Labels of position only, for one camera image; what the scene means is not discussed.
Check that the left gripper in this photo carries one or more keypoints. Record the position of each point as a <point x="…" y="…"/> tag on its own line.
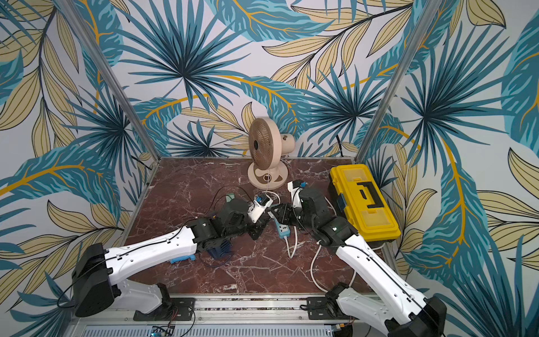
<point x="261" y="223"/>

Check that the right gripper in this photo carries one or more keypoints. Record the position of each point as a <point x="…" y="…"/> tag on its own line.
<point x="293" y="213"/>

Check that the teal power strip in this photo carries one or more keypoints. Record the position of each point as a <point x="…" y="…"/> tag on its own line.
<point x="282" y="230"/>

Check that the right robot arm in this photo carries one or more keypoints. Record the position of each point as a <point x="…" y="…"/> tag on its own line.
<point x="400" y="309"/>

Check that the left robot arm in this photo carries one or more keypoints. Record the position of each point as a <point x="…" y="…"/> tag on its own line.
<point x="100" y="279"/>

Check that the beige desk fan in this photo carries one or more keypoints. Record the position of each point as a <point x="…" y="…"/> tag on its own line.
<point x="267" y="146"/>

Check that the yellow black toolbox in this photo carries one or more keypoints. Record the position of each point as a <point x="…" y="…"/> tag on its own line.
<point x="358" y="198"/>

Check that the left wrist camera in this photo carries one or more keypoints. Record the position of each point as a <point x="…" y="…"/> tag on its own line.
<point x="258" y="207"/>

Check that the aluminium front rail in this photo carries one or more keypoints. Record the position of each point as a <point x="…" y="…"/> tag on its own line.
<point x="286" y="314"/>

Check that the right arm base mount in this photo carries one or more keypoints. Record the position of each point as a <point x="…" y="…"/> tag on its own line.
<point x="326" y="307"/>

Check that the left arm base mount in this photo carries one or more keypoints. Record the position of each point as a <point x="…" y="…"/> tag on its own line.
<point x="171" y="309"/>

